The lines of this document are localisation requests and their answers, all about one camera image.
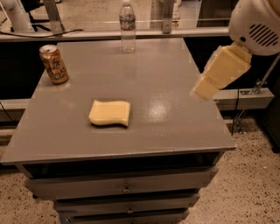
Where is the black cable on rail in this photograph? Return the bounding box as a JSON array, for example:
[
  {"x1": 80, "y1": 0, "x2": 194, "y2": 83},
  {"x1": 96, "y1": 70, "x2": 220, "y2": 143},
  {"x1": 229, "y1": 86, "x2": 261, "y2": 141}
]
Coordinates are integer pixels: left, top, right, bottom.
[{"x1": 0, "y1": 28, "x2": 85, "y2": 39}]

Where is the grey metal post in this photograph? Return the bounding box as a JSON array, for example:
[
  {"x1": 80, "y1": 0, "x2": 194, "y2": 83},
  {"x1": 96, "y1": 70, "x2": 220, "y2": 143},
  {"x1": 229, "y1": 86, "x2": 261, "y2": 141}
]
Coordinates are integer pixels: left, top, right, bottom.
[{"x1": 43, "y1": 0, "x2": 65, "y2": 34}]

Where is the grey middle drawer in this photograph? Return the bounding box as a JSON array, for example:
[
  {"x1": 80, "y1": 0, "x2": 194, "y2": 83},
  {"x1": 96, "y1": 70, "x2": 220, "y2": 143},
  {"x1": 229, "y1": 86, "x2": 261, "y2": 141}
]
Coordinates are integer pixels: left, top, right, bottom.
[{"x1": 54, "y1": 192, "x2": 200, "y2": 216}]

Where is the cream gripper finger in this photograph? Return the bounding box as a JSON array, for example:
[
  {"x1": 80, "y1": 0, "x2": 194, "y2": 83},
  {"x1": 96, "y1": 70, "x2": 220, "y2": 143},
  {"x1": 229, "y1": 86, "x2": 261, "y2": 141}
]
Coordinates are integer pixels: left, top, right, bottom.
[{"x1": 190, "y1": 43, "x2": 252, "y2": 101}]

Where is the yellow sponge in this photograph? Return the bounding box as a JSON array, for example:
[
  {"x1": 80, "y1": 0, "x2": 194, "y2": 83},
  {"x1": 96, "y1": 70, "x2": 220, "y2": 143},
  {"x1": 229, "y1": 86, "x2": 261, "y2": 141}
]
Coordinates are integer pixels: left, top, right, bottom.
[{"x1": 88, "y1": 100, "x2": 130, "y2": 126}]

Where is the grey drawer cabinet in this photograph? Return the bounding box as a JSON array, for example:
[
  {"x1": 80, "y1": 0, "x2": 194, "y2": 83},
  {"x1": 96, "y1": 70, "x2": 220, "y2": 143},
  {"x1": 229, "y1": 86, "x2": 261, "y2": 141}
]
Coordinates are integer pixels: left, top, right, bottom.
[{"x1": 2, "y1": 38, "x2": 235, "y2": 224}]

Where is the orange soda can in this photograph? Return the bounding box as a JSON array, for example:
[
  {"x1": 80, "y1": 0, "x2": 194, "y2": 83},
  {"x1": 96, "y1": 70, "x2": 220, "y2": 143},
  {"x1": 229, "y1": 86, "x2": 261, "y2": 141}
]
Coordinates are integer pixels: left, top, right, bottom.
[{"x1": 39, "y1": 45, "x2": 69, "y2": 85}]

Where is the clear plastic water bottle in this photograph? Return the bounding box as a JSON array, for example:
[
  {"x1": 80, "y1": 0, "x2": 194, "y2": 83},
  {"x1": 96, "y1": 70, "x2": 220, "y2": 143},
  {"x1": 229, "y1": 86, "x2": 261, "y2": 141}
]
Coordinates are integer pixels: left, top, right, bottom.
[{"x1": 119, "y1": 0, "x2": 136, "y2": 53}]

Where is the grey drawer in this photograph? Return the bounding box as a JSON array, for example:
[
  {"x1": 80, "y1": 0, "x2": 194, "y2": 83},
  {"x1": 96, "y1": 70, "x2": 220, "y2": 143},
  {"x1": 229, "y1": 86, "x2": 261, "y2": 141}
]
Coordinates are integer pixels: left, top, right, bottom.
[
  {"x1": 25, "y1": 166, "x2": 218, "y2": 200},
  {"x1": 54, "y1": 192, "x2": 200, "y2": 216},
  {"x1": 66, "y1": 208, "x2": 189, "y2": 224}
]

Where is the grey bottom drawer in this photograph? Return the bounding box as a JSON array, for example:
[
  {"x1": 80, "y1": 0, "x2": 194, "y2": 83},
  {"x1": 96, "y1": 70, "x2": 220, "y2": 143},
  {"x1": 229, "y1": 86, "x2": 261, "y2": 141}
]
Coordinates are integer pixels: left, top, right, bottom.
[{"x1": 66, "y1": 208, "x2": 189, "y2": 224}]

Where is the grey top drawer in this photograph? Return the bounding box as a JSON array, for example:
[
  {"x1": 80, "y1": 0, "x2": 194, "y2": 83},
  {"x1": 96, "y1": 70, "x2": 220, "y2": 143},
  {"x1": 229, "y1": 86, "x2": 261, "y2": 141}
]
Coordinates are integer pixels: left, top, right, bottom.
[{"x1": 25, "y1": 166, "x2": 218, "y2": 200}]

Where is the grey metal rail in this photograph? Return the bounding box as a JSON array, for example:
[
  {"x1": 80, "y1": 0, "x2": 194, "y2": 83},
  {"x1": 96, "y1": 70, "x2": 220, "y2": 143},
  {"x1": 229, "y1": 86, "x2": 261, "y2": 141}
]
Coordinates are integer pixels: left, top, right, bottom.
[{"x1": 0, "y1": 27, "x2": 229, "y2": 42}]

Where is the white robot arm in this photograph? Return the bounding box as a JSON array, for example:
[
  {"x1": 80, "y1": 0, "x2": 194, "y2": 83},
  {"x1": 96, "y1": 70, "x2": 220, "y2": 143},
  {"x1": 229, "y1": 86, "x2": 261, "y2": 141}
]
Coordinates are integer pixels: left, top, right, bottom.
[{"x1": 190, "y1": 0, "x2": 280, "y2": 101}]

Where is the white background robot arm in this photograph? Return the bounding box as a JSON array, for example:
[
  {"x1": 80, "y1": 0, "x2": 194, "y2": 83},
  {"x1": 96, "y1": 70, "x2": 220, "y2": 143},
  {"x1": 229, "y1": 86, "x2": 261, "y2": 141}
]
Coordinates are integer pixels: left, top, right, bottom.
[{"x1": 0, "y1": 0, "x2": 33, "y2": 32}]

